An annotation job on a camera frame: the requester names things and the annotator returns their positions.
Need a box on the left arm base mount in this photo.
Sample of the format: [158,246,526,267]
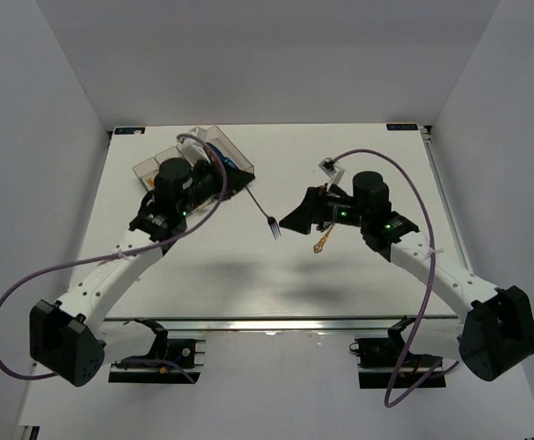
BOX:
[108,319,206,385]

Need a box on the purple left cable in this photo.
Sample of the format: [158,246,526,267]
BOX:
[0,132,229,381]

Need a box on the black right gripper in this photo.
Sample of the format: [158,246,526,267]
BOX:
[278,183,368,236]

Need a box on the purple cable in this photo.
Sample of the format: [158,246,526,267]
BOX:
[326,148,461,409]
[0,132,229,381]

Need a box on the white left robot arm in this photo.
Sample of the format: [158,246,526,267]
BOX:
[29,158,255,387]

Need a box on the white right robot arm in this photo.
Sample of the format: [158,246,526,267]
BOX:
[279,171,534,381]

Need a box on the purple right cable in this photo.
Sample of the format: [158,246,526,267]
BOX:
[326,148,461,409]

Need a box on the blue handled knife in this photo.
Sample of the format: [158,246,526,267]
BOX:
[207,143,237,169]

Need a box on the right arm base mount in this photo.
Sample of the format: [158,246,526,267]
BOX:
[349,337,439,390]

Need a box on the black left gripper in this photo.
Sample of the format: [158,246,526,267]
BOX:
[178,152,253,215]

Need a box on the iridescent rainbow fork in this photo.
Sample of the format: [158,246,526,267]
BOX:
[245,187,281,240]

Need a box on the ornate gold fork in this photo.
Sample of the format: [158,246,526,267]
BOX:
[313,224,335,254]

